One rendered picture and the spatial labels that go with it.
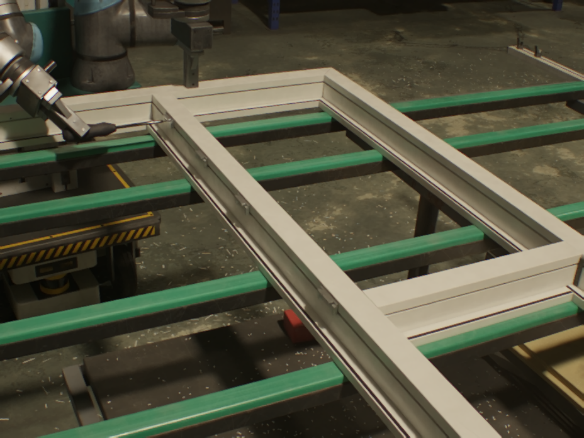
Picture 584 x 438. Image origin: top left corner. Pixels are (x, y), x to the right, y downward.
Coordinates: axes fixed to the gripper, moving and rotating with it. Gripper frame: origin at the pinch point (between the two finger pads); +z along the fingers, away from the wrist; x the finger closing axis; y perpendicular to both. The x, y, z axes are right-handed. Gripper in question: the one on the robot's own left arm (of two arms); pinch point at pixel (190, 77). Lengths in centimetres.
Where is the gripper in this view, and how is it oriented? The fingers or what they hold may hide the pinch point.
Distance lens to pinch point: 179.7
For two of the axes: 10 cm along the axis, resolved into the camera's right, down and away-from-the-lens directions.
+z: -0.5, 8.7, 4.9
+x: -4.3, -4.7, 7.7
